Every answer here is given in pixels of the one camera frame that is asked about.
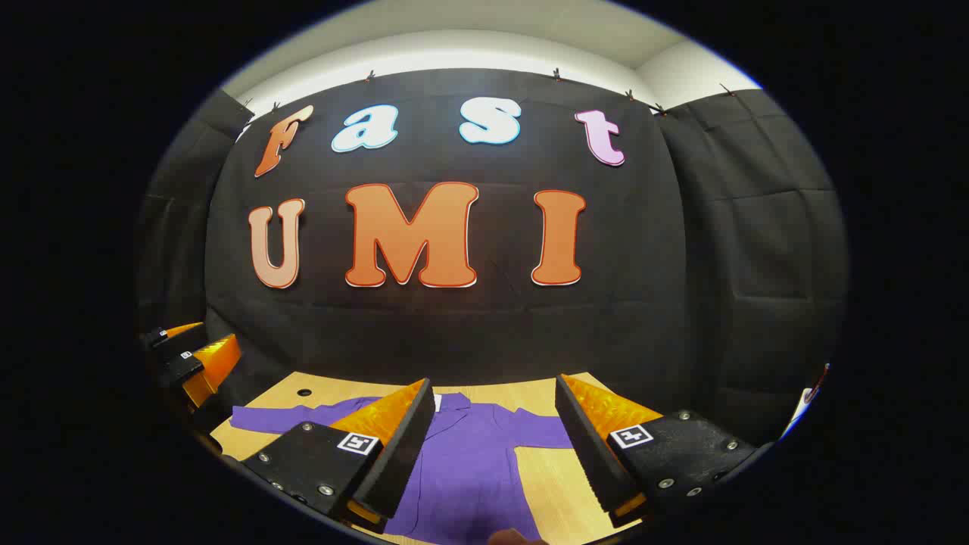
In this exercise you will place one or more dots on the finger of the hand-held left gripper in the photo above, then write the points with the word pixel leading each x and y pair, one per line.
pixel 163 337
pixel 212 363

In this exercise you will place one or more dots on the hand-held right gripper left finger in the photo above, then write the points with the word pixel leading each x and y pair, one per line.
pixel 401 446

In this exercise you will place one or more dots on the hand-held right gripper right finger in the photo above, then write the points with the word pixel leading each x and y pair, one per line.
pixel 587 446

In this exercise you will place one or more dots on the purple shirt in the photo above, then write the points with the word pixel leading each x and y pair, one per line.
pixel 469 469

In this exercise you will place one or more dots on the black backdrop cloth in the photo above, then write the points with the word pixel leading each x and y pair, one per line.
pixel 484 333

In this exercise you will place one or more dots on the white panel edge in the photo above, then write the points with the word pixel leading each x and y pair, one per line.
pixel 795 416

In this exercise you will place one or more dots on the small red object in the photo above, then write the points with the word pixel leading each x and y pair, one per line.
pixel 817 386

